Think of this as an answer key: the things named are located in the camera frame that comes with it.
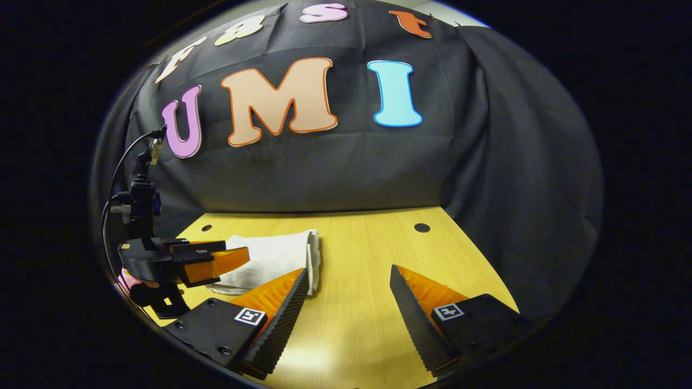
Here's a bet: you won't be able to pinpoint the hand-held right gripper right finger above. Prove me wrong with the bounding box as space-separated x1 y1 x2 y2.
389 264 536 379

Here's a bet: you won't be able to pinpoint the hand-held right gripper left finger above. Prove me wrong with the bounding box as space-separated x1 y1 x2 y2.
161 267 310 379

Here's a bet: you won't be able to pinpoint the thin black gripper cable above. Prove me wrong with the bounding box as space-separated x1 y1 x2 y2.
101 128 165 281

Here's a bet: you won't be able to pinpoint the white jeans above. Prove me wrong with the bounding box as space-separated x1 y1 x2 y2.
207 229 323 297

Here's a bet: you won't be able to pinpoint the black backdrop cloth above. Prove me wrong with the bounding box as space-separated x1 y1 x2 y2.
89 0 605 325

